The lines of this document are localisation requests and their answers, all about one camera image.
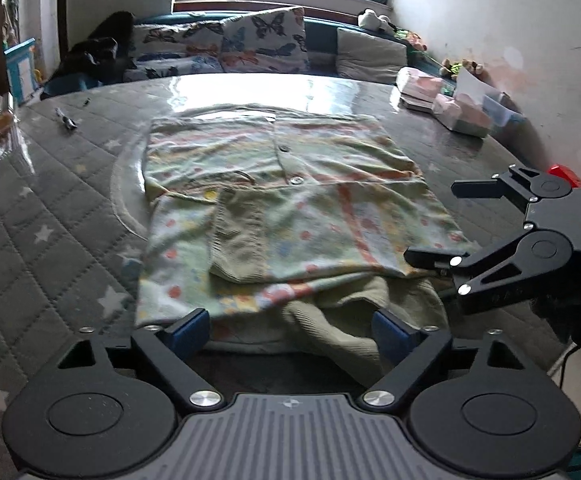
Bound blue white cabinet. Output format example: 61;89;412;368
3;37;40;107

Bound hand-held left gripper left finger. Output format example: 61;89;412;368
58;308;224;409

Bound butterfly print pillow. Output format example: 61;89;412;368
131;20;227;59
219;5;310;75

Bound grey cushion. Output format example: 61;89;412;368
335;27;409;86

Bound clear plastic box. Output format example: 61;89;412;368
479;91;527;134
453;68;505;107

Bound teal sofa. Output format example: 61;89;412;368
134;9;451;87

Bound pink tissue pack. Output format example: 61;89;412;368
396;66;455;102
431;92;494;137

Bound black bag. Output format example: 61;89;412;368
40;10;137;100

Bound black cable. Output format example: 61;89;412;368
557;342;579;391

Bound blue floral pillow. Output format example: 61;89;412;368
122;54;227;84

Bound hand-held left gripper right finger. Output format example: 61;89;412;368
359;308;524;409

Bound white plush toy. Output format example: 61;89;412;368
357;8;397;32

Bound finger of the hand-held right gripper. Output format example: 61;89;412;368
404;228;554;316
451;164;547;212

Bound black marker pen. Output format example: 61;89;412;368
54;107;78;132

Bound small plush toys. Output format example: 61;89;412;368
405;29;487;82

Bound floral green button shirt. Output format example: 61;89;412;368
135;103;477;377

